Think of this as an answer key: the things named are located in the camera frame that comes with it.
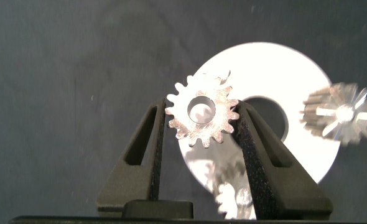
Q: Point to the dark mat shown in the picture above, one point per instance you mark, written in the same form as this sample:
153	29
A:
46	93

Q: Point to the round white carrier plate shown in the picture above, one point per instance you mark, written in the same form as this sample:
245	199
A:
264	71

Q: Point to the small steel spur gear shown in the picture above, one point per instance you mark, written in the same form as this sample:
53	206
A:
183	123
356	130
227	199

